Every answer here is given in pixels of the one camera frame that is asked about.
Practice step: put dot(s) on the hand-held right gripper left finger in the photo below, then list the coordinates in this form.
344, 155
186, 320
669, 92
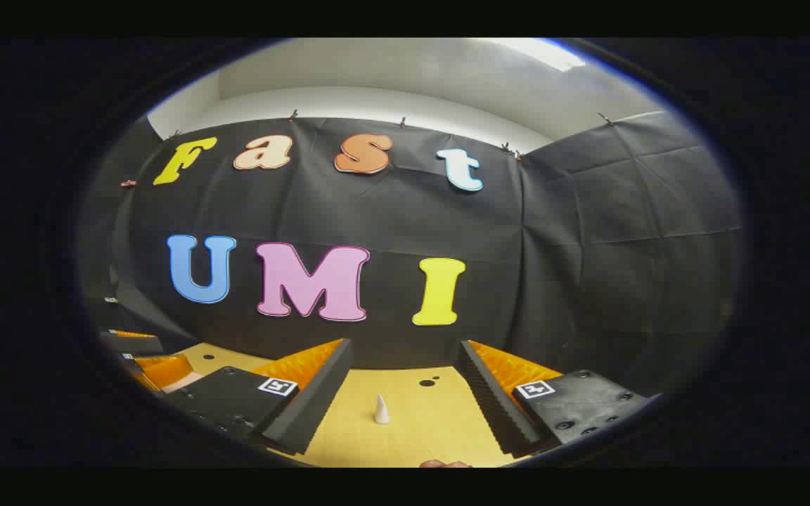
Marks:
320, 393

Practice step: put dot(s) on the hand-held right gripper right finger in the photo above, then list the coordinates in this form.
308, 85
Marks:
491, 400

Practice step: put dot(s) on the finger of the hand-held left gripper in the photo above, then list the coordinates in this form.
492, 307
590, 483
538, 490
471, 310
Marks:
131, 343
162, 370

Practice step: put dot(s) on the white cone-shaped bottle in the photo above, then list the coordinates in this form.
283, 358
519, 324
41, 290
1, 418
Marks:
382, 411

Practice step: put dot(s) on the brownish rounded object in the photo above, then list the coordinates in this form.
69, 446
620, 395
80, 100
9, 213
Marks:
445, 464

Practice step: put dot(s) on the black backdrop cloth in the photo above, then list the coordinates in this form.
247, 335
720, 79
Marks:
588, 281

